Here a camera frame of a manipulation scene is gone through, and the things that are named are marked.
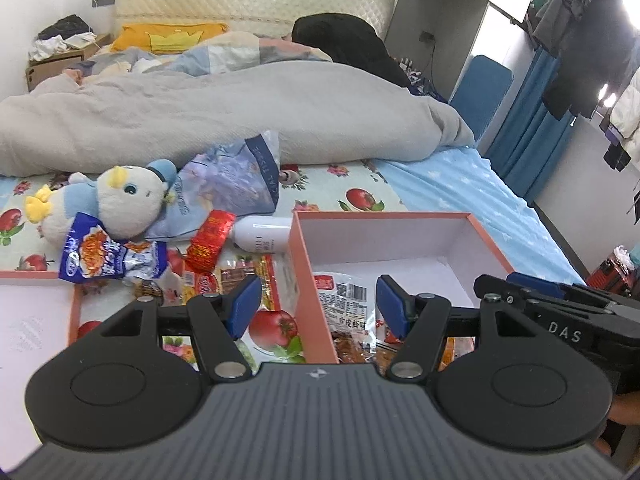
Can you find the hanging clothes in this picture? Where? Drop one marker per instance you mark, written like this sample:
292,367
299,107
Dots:
594,41

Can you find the red brown strip snack pack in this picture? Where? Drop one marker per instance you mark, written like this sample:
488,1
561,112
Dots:
235,279

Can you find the floral bed sheet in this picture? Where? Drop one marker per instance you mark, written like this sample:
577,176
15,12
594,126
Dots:
451,180

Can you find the small red foil packet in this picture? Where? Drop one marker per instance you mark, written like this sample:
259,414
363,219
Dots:
206,245

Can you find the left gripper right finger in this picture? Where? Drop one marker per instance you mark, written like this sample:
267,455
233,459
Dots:
422,323

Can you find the grey duvet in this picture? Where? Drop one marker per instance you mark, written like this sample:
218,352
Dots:
322,113

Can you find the pink cardboard box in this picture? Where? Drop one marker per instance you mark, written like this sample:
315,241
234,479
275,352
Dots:
440,252

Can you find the white lotion bottle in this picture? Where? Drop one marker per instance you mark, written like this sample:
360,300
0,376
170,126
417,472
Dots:
262,234

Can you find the red top tofu snack pack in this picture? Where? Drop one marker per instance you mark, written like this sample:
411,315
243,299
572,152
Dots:
359,348

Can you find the patchwork blanket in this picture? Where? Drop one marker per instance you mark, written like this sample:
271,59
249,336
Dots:
227,53

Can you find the person's right hand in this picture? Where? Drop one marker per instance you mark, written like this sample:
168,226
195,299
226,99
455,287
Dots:
625,409

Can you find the pink box lid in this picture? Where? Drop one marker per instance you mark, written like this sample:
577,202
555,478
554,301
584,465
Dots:
39,318

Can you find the white blue plush duck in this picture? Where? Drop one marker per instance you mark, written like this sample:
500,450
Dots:
126,199

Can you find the yellow pillow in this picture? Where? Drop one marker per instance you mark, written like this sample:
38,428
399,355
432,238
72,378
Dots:
166,38

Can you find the black clothing pile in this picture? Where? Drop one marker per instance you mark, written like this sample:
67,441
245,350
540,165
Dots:
349,40

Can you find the blue chair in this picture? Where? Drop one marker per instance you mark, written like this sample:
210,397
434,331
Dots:
480,92

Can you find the blue white snack bag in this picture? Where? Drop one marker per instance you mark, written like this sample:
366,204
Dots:
90,253

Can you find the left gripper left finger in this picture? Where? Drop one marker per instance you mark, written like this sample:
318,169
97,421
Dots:
213,323

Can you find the red suitcase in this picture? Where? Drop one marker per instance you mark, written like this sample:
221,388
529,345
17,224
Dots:
613,275

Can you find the white wardrobe shelf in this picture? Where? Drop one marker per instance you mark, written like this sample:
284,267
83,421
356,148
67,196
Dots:
441,36

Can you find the orange snack pack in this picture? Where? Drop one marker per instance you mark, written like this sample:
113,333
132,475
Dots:
454,348

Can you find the blue curtain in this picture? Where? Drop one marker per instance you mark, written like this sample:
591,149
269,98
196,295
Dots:
531,141

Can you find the facial tissue pack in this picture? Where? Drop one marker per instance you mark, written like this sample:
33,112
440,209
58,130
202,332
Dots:
241,178

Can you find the white label dark snack pack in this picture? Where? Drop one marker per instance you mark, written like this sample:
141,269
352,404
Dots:
347,303

